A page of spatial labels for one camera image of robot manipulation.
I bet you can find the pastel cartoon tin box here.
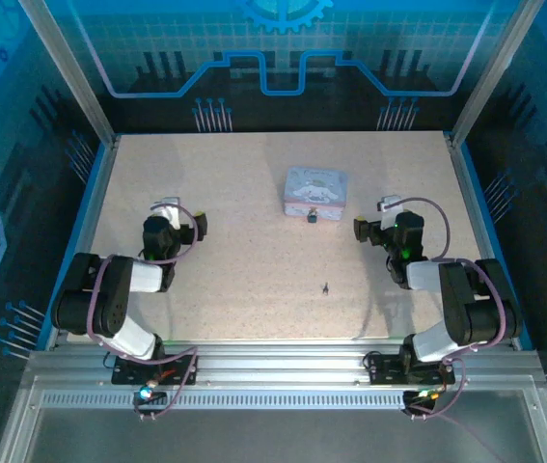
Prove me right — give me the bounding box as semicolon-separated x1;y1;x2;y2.
282;166;350;222

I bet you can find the black connector with blue light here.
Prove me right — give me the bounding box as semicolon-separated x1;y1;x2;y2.
131;380;169;412

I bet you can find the grey metal front panel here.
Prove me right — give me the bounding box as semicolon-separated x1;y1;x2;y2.
0;375;547;463

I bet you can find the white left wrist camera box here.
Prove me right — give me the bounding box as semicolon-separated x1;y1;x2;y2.
150;196;181;229

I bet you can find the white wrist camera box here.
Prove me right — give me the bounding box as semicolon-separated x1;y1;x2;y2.
376;194;402;214
150;196;181;229

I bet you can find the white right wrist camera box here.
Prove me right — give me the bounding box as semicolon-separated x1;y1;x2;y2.
376;194;402;214

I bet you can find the aluminium side frame rail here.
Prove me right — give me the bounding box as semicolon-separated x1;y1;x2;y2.
44;134;123;349
443;130;531;349

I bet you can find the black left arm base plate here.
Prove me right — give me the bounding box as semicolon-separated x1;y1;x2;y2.
111;353;200;386

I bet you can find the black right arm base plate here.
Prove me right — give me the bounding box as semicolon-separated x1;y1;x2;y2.
366;350;456;386

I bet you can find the aluminium front frame rail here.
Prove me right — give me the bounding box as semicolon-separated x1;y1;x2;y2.
25;339;545;388

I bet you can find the slotted grey cable duct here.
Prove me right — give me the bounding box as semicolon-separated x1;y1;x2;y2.
40;391;535;411

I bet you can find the aluminium frame post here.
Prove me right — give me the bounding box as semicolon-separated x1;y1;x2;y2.
17;0;121;147
448;0;540;147

